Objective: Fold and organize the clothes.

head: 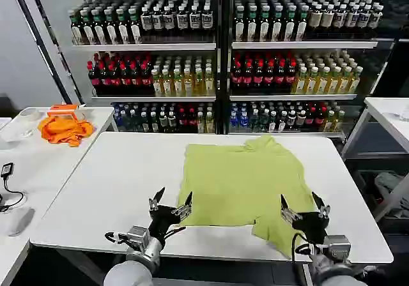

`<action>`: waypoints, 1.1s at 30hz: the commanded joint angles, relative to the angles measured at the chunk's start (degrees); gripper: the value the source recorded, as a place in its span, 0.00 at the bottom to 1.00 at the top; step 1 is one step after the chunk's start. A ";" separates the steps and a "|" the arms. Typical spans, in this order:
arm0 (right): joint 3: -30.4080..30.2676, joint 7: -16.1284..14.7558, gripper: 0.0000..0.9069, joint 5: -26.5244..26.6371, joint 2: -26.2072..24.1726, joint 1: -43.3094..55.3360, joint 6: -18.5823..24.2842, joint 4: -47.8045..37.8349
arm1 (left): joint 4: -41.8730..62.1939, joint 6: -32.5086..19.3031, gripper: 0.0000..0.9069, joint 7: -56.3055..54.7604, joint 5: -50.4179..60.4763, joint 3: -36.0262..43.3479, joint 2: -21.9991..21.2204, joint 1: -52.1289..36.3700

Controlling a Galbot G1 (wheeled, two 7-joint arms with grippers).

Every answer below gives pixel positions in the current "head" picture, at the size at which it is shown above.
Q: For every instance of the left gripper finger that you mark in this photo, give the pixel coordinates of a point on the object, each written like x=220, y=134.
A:
x=186, y=207
x=156, y=200

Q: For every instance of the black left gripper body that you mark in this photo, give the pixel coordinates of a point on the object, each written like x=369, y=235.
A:
x=161, y=220

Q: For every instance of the clear plastic bag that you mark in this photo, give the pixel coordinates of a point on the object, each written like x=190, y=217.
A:
x=16, y=132

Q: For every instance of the white tape roll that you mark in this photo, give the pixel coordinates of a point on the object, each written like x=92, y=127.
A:
x=31, y=114

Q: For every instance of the clear plastic item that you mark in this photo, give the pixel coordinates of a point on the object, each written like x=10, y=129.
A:
x=404, y=113

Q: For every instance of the grey cloth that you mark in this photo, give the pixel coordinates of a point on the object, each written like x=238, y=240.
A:
x=388, y=184

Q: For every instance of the black power adapter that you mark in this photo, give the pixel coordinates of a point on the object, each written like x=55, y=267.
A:
x=7, y=170

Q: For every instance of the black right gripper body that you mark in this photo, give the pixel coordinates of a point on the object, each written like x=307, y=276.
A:
x=311, y=227

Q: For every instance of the black crate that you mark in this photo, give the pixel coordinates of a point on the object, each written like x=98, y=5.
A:
x=364, y=184

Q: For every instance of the orange cloth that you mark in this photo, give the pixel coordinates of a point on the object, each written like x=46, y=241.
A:
x=65, y=131

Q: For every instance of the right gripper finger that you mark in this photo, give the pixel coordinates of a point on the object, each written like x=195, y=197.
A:
x=289, y=212
x=322, y=207

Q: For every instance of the orange and white box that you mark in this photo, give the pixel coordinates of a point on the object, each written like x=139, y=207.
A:
x=64, y=108

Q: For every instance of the shelf with bottles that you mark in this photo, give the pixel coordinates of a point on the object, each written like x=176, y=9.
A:
x=294, y=62
x=159, y=62

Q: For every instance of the grey white oblong device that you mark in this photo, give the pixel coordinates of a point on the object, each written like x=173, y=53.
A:
x=21, y=222

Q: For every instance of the black slanted frame bar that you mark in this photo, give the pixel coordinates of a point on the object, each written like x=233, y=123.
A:
x=44, y=43

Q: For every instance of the white side table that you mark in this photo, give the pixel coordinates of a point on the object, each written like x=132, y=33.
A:
x=388, y=120

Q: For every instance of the green shirt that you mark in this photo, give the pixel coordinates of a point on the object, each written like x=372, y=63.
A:
x=239, y=184

